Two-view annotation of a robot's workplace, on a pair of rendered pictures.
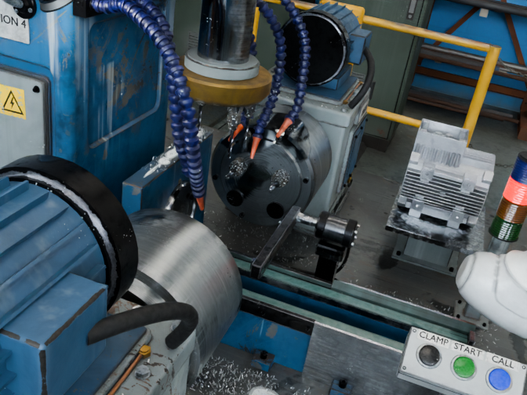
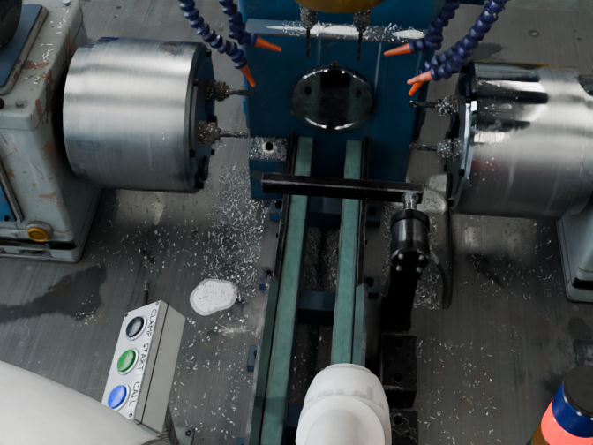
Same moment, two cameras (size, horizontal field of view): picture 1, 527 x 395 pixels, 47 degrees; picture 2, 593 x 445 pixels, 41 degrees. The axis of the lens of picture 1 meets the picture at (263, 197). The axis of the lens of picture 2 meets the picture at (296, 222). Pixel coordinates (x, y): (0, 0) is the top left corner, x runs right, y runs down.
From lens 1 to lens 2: 1.20 m
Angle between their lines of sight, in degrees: 62
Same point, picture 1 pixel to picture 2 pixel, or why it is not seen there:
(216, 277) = (141, 124)
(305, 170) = (466, 159)
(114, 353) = not seen: outside the picture
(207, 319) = (103, 142)
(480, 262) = (333, 372)
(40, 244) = not seen: outside the picture
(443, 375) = (121, 349)
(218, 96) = not seen: outside the picture
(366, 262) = (549, 364)
